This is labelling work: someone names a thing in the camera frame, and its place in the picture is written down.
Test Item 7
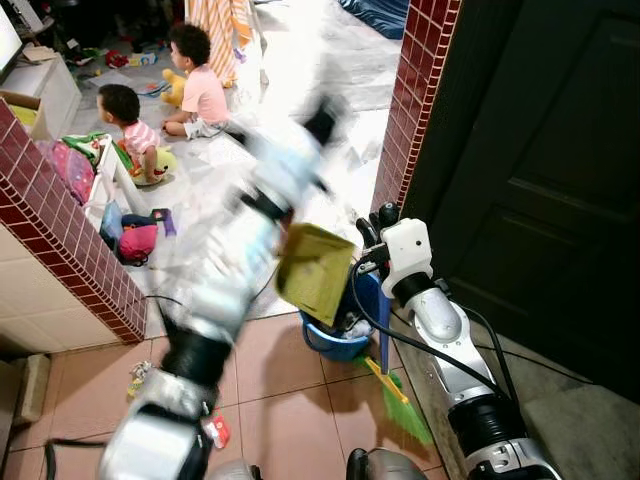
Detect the olive yellow plastic dustpan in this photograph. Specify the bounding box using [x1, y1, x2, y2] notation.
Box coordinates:
[276, 223, 358, 328]

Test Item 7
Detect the blue plastic bucket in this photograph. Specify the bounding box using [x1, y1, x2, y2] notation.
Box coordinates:
[299, 268, 389, 363]

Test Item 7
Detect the child in pink shirt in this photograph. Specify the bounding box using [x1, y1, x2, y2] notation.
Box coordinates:
[162, 22, 233, 140]

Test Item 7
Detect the dark blue cloth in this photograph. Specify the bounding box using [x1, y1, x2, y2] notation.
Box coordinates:
[338, 0, 412, 41]

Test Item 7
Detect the orange striped hanging cloth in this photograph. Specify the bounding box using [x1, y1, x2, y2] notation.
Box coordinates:
[184, 0, 254, 89]

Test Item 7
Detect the yellow plush toy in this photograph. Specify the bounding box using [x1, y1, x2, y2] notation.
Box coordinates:
[159, 68, 189, 109]

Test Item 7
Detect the dark panelled door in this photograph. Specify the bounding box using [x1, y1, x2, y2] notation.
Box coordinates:
[400, 0, 640, 403]

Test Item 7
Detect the yellow green ride-on toy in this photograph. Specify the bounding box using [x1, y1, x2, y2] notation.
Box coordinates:
[146, 146, 181, 185]

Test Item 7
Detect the toddler in striped shirt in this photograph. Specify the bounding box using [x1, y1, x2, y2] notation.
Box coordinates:
[97, 84, 167, 187]

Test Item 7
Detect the grey right robot knee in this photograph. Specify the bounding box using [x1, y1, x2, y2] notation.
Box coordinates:
[345, 447, 433, 480]

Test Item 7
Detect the grey robot knee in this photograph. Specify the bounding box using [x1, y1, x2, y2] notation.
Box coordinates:
[204, 459, 263, 480]
[345, 447, 433, 480]

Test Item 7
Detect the pink and blue backpack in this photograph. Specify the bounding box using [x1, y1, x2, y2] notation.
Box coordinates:
[100, 203, 178, 268]

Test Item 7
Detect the white storage rack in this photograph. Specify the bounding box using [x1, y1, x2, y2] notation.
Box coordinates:
[82, 135, 153, 233]

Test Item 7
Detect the red white snack wrapper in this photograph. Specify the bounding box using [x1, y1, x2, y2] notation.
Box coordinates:
[204, 414, 232, 450]

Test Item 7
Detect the pink mesh bag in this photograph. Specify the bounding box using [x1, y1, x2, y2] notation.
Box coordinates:
[45, 140, 98, 204]

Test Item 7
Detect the grey left robot knee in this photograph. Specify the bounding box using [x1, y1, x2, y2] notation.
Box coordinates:
[204, 459, 263, 480]

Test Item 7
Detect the crumpled colourful snack wrapper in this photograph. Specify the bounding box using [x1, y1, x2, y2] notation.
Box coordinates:
[126, 361, 153, 398]

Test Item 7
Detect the white low cabinet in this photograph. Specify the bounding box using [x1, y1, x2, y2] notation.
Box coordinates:
[0, 54, 83, 143]

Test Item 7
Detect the wooden block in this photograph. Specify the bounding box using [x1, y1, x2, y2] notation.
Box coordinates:
[8, 353, 53, 425]

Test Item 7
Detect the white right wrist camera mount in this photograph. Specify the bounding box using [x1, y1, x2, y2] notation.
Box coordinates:
[382, 218, 434, 298]

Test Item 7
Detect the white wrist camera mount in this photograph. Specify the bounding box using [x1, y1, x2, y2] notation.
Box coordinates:
[382, 218, 434, 298]
[248, 122, 329, 209]

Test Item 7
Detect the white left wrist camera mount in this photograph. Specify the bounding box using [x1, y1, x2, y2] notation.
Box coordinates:
[248, 122, 329, 209]

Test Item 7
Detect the black floor cable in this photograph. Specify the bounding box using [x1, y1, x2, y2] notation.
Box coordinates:
[474, 343, 603, 388]

